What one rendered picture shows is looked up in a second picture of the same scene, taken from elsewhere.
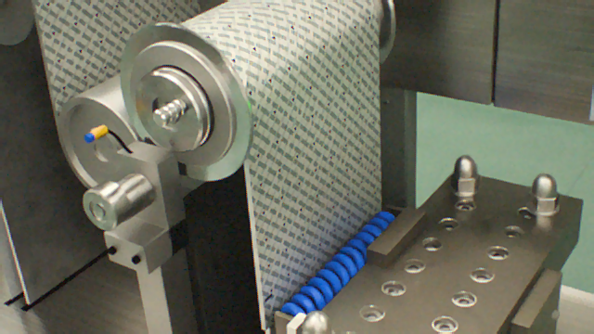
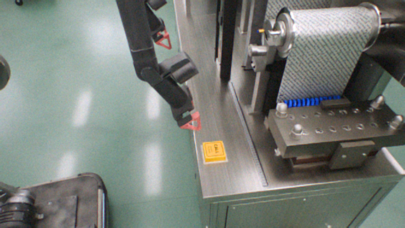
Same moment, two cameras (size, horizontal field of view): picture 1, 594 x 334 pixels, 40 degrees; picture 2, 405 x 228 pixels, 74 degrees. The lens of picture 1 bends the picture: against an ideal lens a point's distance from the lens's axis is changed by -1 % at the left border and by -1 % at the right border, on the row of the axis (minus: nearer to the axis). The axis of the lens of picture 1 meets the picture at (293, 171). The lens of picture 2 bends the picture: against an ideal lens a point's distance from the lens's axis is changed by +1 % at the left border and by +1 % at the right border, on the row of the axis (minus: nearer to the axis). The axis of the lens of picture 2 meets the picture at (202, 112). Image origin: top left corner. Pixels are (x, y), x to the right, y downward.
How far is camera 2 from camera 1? 0.32 m
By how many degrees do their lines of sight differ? 40
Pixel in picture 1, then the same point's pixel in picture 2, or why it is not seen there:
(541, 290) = (360, 143)
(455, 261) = (343, 119)
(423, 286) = (326, 119)
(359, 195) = (332, 86)
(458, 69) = (396, 65)
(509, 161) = not seen: outside the picture
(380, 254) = (322, 104)
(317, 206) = (311, 81)
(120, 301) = not seen: hidden behind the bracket
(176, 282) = (263, 78)
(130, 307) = not seen: hidden behind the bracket
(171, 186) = (271, 53)
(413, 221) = (343, 102)
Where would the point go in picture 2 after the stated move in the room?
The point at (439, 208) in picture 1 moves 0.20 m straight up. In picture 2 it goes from (359, 105) to (387, 53)
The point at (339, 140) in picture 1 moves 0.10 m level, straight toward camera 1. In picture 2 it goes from (330, 66) to (311, 78)
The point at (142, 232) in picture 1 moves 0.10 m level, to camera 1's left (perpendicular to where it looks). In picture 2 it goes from (260, 61) to (237, 50)
